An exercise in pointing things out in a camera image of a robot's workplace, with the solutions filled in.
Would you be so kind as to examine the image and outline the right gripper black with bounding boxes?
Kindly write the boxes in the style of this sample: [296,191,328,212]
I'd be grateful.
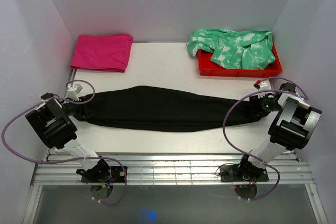
[244,93,281,118]

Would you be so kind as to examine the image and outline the black trousers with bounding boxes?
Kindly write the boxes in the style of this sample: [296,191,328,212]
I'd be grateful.
[85,86,262,132]

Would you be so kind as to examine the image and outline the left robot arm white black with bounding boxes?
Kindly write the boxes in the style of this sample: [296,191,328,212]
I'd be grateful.
[25,93,112,183]

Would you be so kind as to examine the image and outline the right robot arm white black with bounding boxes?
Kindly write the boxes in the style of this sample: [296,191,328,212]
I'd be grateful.
[237,82,322,180]

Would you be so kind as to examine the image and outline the green white tie-dye trousers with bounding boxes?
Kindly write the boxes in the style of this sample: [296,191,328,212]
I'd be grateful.
[186,29,276,70]

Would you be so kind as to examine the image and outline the pink folded trousers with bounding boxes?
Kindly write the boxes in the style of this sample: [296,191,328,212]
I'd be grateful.
[70,34,133,72]

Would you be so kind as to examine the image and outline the red plastic tray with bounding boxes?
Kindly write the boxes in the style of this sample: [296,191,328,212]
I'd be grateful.
[197,45,282,78]

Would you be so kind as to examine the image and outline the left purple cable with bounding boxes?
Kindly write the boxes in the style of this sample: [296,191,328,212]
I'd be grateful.
[1,80,129,207]

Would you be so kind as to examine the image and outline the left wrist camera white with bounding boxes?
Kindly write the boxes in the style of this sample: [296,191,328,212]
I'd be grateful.
[66,83,82,102]

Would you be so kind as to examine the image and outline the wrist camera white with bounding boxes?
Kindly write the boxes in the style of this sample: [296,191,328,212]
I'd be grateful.
[66,83,82,102]
[254,80,270,91]

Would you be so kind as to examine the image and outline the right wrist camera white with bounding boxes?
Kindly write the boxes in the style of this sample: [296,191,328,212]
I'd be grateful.
[254,80,270,91]

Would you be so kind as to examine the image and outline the aluminium rail frame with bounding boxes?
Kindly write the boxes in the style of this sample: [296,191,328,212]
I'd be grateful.
[22,69,329,224]

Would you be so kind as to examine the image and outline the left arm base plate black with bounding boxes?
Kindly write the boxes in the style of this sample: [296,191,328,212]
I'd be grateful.
[80,166,128,184]

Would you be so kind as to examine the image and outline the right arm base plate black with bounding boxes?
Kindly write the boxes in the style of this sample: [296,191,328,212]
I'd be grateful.
[219,164,269,182]

